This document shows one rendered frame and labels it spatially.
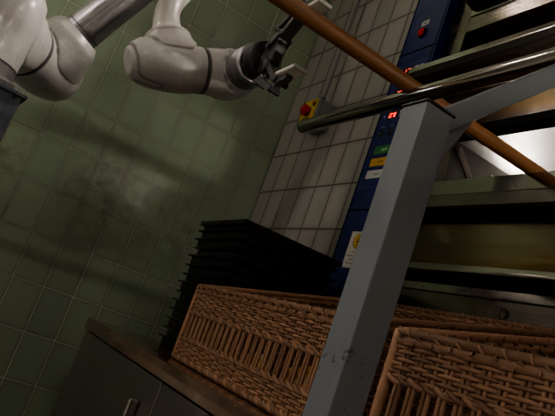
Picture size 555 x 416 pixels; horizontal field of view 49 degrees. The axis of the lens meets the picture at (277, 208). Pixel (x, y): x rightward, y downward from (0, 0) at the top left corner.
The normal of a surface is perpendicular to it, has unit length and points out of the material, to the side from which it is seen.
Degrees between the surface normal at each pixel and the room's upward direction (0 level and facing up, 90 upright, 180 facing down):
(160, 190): 90
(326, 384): 90
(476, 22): 90
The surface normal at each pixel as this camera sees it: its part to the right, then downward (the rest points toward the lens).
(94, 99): 0.49, -0.03
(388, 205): -0.80, -0.40
